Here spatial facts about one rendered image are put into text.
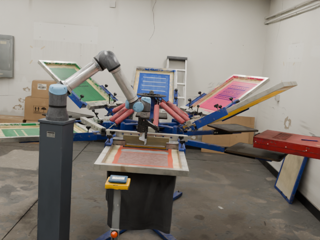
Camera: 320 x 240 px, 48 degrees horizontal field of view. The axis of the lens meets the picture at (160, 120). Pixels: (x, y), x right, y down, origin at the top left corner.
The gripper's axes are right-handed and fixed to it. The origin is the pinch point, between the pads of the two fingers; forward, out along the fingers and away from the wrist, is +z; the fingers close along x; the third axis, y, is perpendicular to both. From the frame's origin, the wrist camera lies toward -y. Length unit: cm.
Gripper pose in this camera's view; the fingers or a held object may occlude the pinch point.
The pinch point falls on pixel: (145, 142)
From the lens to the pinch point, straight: 278.5
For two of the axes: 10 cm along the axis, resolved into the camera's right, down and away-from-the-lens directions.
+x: 0.0, 1.6, -9.9
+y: -10.0, -0.8, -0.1
